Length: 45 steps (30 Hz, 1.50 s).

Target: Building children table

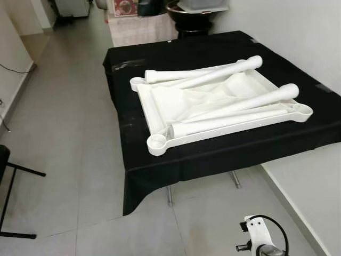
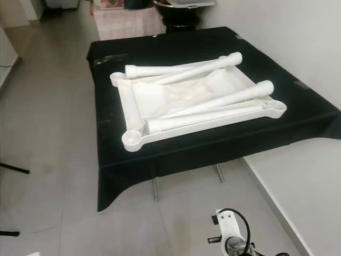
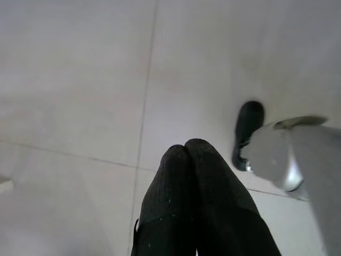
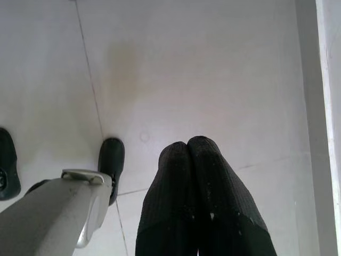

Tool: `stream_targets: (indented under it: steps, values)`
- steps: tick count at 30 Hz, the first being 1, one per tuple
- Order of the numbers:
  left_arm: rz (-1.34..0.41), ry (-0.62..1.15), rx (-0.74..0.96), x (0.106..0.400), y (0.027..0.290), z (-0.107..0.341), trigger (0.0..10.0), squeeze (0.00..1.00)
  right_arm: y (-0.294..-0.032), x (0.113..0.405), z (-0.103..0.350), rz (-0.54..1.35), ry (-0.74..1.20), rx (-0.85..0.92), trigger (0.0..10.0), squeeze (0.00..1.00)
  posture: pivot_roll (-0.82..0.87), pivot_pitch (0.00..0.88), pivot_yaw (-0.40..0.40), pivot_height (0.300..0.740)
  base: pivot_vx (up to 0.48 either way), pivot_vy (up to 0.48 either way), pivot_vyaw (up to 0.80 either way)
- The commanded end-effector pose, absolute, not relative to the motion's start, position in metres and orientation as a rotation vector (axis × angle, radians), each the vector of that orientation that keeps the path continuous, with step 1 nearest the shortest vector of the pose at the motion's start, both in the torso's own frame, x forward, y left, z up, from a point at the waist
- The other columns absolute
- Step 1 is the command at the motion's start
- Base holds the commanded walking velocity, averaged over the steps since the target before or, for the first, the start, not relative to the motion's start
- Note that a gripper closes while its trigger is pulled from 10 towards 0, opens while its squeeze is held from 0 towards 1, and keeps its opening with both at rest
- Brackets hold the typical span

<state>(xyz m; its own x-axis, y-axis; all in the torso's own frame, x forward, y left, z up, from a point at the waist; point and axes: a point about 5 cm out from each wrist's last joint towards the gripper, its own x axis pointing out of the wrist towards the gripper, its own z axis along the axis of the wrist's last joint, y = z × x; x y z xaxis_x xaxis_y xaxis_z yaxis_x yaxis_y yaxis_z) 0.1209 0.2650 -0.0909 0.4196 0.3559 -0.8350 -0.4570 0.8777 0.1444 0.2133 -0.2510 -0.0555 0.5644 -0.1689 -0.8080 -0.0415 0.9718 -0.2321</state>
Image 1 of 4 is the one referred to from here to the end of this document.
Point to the grey metal table leg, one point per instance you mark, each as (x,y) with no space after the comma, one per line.
(235,178)
(169,194)

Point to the white plastic table top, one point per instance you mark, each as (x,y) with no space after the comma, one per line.
(162,106)

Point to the black folding chair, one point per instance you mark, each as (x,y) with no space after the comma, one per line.
(3,160)

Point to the grey tape strip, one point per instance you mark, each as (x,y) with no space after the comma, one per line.
(128,64)

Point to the red framed picture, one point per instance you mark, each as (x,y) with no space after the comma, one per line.
(128,6)

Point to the white appliance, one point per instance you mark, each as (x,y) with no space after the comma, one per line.
(72,6)

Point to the pink patterned cloth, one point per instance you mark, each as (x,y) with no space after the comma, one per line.
(138,32)

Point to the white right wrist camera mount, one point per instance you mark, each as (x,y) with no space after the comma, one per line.
(258,232)

